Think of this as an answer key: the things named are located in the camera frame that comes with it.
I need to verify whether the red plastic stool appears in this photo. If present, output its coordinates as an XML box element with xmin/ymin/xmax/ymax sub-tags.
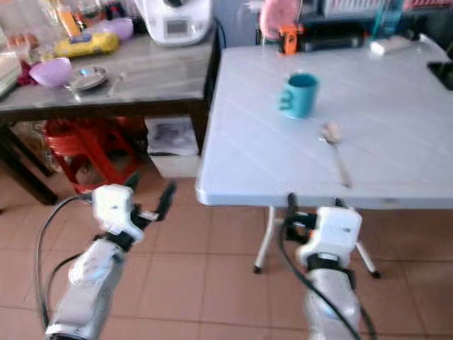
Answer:
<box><xmin>42</xmin><ymin>119</ymin><xmax>137</xmax><ymax>196</ymax></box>

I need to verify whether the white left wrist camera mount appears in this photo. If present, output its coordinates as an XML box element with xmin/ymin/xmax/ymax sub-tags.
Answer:
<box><xmin>91</xmin><ymin>184</ymin><xmax>144</xmax><ymax>246</ymax></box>

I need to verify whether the orange and black tool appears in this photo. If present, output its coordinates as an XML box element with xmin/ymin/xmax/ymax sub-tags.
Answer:
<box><xmin>279</xmin><ymin>23</ymin><xmax>304</xmax><ymax>56</ymax></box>

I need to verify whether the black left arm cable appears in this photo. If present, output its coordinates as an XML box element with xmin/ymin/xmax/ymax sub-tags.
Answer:
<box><xmin>33</xmin><ymin>192</ymin><xmax>96</xmax><ymax>330</ymax></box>

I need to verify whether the teal upright bar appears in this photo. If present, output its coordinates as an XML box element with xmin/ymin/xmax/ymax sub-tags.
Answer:
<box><xmin>372</xmin><ymin>0</ymin><xmax>396</xmax><ymax>40</ymax></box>

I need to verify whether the long black case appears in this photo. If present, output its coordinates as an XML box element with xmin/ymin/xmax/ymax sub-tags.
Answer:
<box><xmin>299</xmin><ymin>14</ymin><xmax>425</xmax><ymax>53</ymax></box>

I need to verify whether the teal ceramic mug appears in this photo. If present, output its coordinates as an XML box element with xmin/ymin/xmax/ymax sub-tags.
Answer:
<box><xmin>278</xmin><ymin>72</ymin><xmax>320</xmax><ymax>119</ymax></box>

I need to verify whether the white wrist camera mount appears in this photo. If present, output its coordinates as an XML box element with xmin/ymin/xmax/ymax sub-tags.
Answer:
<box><xmin>296</xmin><ymin>205</ymin><xmax>365</xmax><ymax>267</ymax></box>
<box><xmin>91</xmin><ymin>184</ymin><xmax>144</xmax><ymax>246</ymax></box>

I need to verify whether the round metal plate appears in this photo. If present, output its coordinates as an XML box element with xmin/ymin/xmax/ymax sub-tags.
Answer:
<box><xmin>67</xmin><ymin>66</ymin><xmax>109</xmax><ymax>91</ymax></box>

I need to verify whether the white storage box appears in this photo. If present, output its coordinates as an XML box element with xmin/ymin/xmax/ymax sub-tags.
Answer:
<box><xmin>144</xmin><ymin>115</ymin><xmax>202</xmax><ymax>178</ymax></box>

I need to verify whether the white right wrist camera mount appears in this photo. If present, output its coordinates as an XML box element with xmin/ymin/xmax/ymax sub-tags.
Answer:
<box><xmin>296</xmin><ymin>205</ymin><xmax>365</xmax><ymax>267</ymax></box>

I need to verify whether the dark red cloth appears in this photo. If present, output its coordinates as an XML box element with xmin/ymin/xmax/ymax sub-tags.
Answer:
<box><xmin>18</xmin><ymin>61</ymin><xmax>39</xmax><ymax>86</ymax></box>

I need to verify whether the white flat tray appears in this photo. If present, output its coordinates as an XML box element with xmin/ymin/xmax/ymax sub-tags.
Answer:
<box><xmin>0</xmin><ymin>51</ymin><xmax>22</xmax><ymax>97</ymax></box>

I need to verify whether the dark table with grey top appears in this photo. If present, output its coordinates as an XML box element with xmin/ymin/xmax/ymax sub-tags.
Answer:
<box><xmin>0</xmin><ymin>27</ymin><xmax>220</xmax><ymax>206</ymax></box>

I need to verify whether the orange bottle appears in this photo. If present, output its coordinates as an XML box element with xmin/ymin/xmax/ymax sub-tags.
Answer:
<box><xmin>57</xmin><ymin>0</ymin><xmax>82</xmax><ymax>38</ymax></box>

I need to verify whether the flat white box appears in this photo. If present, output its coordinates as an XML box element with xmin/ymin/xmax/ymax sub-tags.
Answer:
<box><xmin>370</xmin><ymin>35</ymin><xmax>415</xmax><ymax>57</ymax></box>

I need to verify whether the purple plastic bowl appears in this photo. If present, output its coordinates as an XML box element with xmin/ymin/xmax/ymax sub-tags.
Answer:
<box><xmin>30</xmin><ymin>57</ymin><xmax>73</xmax><ymax>89</ymax></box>

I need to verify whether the white kitchen appliance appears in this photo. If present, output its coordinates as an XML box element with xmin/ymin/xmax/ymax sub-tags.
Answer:
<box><xmin>134</xmin><ymin>0</ymin><xmax>213</xmax><ymax>47</ymax></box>

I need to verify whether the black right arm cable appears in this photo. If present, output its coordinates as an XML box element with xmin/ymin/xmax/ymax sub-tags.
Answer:
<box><xmin>276</xmin><ymin>221</ymin><xmax>377</xmax><ymax>340</ymax></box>

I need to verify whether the long metal spoon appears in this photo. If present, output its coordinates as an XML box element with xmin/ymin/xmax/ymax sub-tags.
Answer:
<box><xmin>319</xmin><ymin>122</ymin><xmax>355</xmax><ymax>189</ymax></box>

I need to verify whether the white folding table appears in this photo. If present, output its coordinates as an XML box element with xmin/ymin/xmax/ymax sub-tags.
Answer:
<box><xmin>195</xmin><ymin>35</ymin><xmax>453</xmax><ymax>278</ymax></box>

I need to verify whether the yellow plastic packet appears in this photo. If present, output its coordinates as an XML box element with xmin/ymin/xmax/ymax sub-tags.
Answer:
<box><xmin>54</xmin><ymin>31</ymin><xmax>120</xmax><ymax>59</ymax></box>

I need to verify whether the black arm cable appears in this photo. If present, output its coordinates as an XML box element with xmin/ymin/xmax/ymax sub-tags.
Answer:
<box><xmin>33</xmin><ymin>192</ymin><xmax>96</xmax><ymax>330</ymax></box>
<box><xmin>276</xmin><ymin>221</ymin><xmax>377</xmax><ymax>340</ymax></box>

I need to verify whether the pale purple bowl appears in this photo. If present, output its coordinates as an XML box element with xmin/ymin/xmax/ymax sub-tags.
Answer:
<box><xmin>96</xmin><ymin>18</ymin><xmax>134</xmax><ymax>41</ymax></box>

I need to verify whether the pink rounded object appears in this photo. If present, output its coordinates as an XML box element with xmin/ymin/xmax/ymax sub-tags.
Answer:
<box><xmin>260</xmin><ymin>0</ymin><xmax>302</xmax><ymax>40</ymax></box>

